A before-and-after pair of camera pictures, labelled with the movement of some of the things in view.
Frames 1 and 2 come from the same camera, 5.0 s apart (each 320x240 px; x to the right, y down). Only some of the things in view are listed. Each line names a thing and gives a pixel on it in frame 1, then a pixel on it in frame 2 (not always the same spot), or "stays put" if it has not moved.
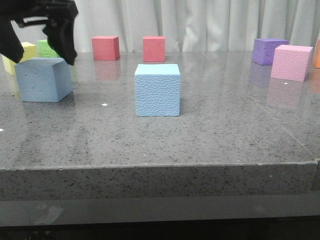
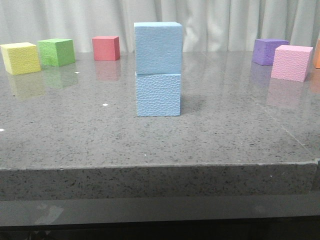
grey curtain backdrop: x=191 y=25 stays put
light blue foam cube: x=157 y=90 stays put
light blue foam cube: x=44 y=79 -> x=158 y=47
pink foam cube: x=291 y=62 stays put
